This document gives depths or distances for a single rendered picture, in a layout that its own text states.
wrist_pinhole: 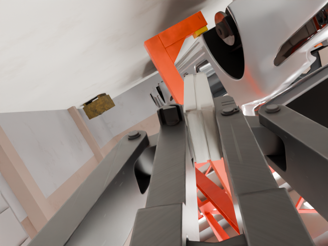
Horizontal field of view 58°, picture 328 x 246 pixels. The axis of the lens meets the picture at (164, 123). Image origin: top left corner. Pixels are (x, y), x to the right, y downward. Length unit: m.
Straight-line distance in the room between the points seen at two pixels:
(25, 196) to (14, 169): 0.41
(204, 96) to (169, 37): 3.02
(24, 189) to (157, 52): 2.67
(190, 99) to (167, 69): 2.95
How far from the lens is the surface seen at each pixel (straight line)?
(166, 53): 3.13
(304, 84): 3.33
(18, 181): 4.58
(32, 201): 4.58
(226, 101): 0.17
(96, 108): 10.02
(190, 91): 0.17
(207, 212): 5.83
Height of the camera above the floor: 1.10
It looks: 5 degrees up
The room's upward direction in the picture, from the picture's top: 150 degrees clockwise
